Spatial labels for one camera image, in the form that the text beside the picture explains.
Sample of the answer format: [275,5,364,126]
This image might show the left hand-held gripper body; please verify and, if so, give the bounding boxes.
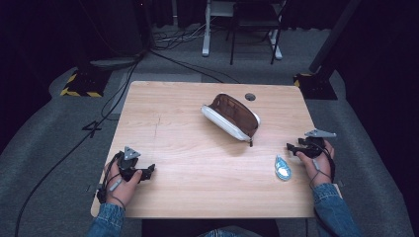
[117,145,148,183]

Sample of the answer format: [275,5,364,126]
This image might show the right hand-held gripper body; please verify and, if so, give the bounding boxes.
[295,128,338,159]

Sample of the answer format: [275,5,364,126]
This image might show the person's right hand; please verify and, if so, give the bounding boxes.
[294,139,336,190]

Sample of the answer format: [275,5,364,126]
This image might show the person's left hand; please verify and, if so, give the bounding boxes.
[104,160,143,209]

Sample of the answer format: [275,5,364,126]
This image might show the small blue and white packet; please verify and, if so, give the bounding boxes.
[274,154,293,182]

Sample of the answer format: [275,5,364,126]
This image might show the black stand base striped edge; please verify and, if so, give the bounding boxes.
[59,69,113,99]
[293,72,339,101]

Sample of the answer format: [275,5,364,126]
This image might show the white pouch with brown lining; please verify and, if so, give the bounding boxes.
[200,92,262,148]

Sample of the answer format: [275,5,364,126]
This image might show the person's legs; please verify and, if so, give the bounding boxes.
[196,228,241,237]

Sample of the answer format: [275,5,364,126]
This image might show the black slanted stand pole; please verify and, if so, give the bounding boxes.
[307,0,364,75]

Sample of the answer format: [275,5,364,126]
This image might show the black metal chair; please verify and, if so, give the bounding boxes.
[224,0,291,66]

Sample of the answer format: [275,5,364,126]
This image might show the black stand column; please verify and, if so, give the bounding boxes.
[76,0,148,71]

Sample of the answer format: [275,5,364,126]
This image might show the right hand-held gripper cable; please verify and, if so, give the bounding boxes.
[308,141,337,191]

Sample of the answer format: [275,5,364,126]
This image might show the hand-held gripper cable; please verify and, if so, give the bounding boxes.
[96,151,126,211]
[308,141,337,191]

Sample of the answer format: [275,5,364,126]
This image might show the left hand-held gripper cable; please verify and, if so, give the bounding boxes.
[96,151,126,211]

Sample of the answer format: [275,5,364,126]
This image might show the long black floor cable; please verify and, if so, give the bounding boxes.
[13,52,146,237]

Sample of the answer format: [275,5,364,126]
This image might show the bundle of floor cables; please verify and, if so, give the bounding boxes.
[151,21,215,51]

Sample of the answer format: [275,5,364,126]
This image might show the white desk frame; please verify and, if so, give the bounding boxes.
[201,0,285,61]

